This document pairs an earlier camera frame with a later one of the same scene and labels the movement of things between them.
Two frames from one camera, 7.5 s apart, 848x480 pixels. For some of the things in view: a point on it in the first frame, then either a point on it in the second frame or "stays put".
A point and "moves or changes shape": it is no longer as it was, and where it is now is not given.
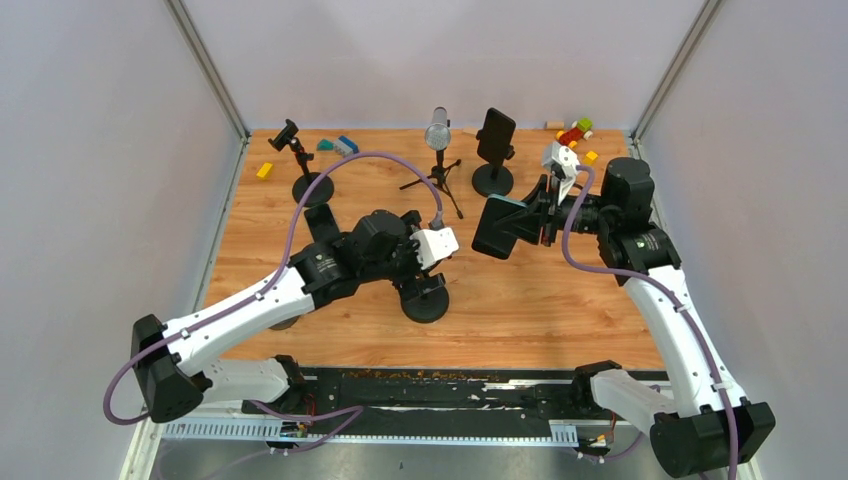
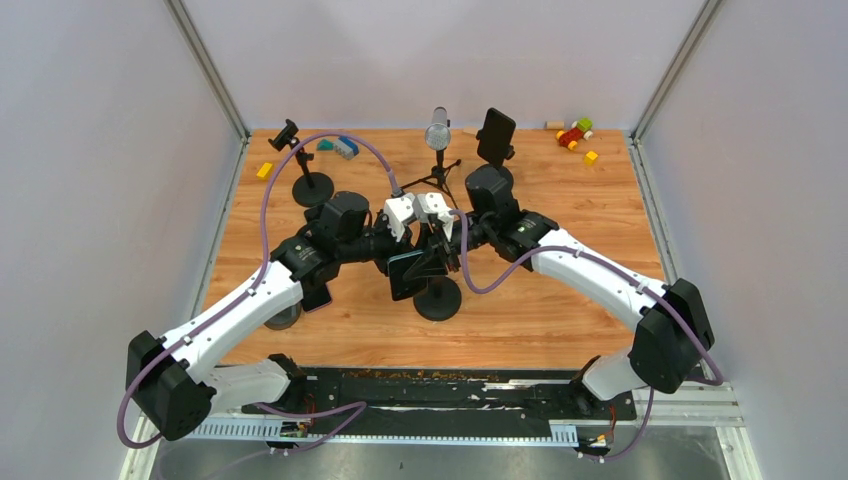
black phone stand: [430, 304] moves or changes shape
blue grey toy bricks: [345, 146] stays put
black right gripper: [527, 223] -> [432, 261]
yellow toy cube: [590, 158] stays put
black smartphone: [496, 135] stays put
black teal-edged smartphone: [488, 238] moves or changes shape
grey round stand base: [284, 324] stays put
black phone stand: [493, 179] stays put
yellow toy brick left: [265, 171] stays put
